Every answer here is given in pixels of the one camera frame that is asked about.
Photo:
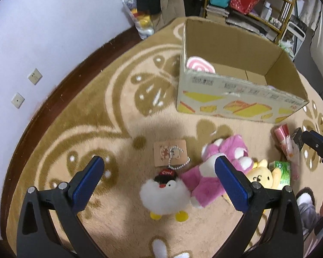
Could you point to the wooden shelf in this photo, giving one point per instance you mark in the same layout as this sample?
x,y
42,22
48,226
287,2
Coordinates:
x,y
263,18

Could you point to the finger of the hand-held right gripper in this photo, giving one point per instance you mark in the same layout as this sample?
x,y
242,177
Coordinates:
x,y
319,143

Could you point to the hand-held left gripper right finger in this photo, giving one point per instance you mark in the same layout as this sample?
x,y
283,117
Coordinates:
x,y
231,185

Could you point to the row of small bottles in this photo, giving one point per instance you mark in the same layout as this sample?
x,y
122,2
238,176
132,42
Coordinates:
x,y
267,12

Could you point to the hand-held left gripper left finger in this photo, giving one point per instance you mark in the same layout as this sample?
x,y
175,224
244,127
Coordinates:
x,y
88,185

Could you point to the pink swirl plush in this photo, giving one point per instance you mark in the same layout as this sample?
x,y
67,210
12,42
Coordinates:
x,y
199,64

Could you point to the cardboard box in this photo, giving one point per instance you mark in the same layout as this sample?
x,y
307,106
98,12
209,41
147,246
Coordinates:
x,y
231,45

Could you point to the stack of books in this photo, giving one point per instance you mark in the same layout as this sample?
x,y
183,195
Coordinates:
x,y
216,11

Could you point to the brown printed card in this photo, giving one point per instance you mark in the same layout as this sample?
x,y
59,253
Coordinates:
x,y
161,153

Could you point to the white trolley cart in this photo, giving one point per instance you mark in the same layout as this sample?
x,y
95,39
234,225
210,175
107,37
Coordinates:
x,y
292,37

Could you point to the clear plastic bag of toys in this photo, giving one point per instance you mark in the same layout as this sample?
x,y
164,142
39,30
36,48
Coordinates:
x,y
142,21

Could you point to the pink plush toy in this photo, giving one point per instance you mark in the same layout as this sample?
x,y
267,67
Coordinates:
x,y
204,182

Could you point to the pile of magazines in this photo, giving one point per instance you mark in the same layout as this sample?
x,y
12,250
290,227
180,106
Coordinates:
x,y
243,21

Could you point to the person's grey trouser leg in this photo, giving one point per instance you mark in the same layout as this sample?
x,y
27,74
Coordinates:
x,y
309,217

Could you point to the beige patterned rug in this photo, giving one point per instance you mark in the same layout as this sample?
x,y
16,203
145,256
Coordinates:
x,y
97,99

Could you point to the pink striped packet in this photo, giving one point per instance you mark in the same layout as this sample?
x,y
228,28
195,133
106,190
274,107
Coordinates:
x,y
284,137

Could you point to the green tissue pack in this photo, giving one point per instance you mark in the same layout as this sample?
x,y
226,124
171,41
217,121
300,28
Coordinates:
x,y
281,174

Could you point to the brown fur slipper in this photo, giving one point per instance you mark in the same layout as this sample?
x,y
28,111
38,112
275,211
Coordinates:
x,y
305,196

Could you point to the beige hanging coat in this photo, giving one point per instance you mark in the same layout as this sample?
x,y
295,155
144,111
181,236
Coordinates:
x,y
169,8

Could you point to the white wall socket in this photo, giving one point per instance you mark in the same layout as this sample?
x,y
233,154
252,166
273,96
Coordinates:
x,y
34,76
17,100

